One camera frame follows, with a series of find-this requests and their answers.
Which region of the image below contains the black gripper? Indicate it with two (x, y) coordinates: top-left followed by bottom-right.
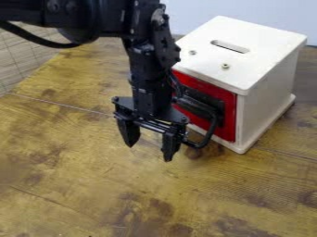
(112, 66), (189, 162)

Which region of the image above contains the black metal drawer handle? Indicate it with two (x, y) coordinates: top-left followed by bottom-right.
(174, 85), (225, 149)

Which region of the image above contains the red drawer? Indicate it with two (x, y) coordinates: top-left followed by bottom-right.
(173, 69), (238, 143)

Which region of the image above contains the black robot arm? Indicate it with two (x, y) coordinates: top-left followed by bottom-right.
(0, 0), (189, 161)

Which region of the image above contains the white wooden box cabinet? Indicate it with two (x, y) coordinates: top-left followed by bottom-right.
(174, 16), (308, 154)

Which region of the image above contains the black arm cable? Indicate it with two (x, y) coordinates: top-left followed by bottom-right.
(0, 19), (84, 49)

